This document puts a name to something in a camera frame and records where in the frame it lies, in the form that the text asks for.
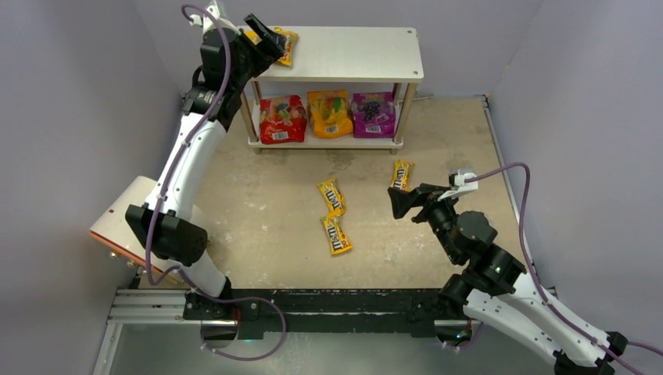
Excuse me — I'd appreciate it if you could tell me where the yellow M&M bag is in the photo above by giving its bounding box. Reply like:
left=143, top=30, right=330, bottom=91
left=317, top=177, right=346, bottom=216
left=321, top=212, right=353, bottom=255
left=274, top=27, right=299, bottom=67
left=389, top=159, right=414, bottom=191
left=244, top=30, right=261, bottom=45

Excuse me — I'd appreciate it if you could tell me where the red mixed fruit candy bag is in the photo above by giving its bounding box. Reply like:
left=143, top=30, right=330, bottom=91
left=259, top=95, right=307, bottom=145

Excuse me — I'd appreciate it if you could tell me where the orange mango candy bag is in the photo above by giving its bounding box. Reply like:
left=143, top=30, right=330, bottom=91
left=306, top=90, right=353, bottom=139

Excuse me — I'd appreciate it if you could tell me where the purple grape candy bag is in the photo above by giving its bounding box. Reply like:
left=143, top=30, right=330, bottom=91
left=350, top=91, right=396, bottom=138

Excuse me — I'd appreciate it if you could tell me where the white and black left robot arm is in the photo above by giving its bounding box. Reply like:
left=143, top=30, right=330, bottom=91
left=125, top=8, right=285, bottom=299

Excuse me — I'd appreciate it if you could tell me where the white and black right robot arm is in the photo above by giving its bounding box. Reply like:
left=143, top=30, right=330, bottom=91
left=388, top=182, right=628, bottom=374

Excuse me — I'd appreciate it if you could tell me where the white two-tier shelf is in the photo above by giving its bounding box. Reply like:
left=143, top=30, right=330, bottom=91
left=240, top=26, right=425, bottom=155

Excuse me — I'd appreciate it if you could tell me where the white cylinder with copper rim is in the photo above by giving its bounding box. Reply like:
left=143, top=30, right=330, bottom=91
left=88, top=176, right=156, bottom=267

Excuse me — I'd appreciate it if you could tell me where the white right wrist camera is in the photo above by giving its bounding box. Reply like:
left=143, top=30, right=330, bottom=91
left=437, top=169, right=478, bottom=202

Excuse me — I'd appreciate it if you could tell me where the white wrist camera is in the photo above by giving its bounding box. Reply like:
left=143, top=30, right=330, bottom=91
left=189, top=0, right=239, bottom=35
left=437, top=169, right=478, bottom=202

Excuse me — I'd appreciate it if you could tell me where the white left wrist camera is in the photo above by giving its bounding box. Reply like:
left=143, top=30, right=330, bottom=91
left=189, top=0, right=239, bottom=35

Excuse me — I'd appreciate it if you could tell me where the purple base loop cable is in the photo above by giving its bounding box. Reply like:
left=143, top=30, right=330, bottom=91
left=199, top=297, right=288, bottom=363

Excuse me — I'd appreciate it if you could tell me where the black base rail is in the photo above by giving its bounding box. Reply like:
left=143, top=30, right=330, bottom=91
left=183, top=288, right=479, bottom=345

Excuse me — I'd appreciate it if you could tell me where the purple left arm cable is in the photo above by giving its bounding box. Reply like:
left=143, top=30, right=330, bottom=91
left=144, top=4, right=234, bottom=302

